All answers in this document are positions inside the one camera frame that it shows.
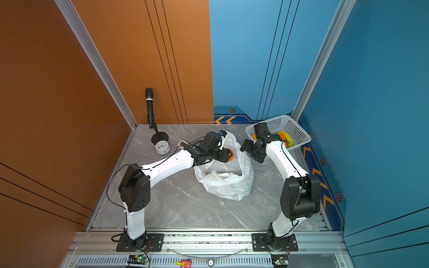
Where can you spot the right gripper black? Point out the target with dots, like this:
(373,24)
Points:
(247,146)

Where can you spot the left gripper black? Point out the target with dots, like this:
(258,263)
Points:
(225,155)

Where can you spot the white plastic bag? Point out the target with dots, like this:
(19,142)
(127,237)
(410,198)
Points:
(232,180)

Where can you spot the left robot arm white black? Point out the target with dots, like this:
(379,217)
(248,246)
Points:
(136,184)

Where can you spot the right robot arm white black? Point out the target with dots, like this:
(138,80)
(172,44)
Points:
(300,197)

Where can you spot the small white digital timer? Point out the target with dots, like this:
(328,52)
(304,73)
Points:
(182,144)

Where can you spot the yellow banana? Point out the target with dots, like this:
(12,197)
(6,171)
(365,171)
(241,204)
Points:
(286,139)

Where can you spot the white plastic basket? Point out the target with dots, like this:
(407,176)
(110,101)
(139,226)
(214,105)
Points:
(286,124)

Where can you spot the round white gauge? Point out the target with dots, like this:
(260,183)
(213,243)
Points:
(162,147)

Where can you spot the black microphone on stand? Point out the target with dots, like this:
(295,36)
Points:
(159,135)

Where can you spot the circuit board right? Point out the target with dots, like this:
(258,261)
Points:
(280,263)

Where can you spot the green circuit board left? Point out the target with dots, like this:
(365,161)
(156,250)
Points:
(138,261)

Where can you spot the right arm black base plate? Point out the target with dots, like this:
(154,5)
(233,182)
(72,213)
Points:
(262,242)

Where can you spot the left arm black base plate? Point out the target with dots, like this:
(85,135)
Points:
(152,242)

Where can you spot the red emergency switch box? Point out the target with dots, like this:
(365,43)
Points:
(184,263)

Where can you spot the aluminium front rail frame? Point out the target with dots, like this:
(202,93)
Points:
(209,249)

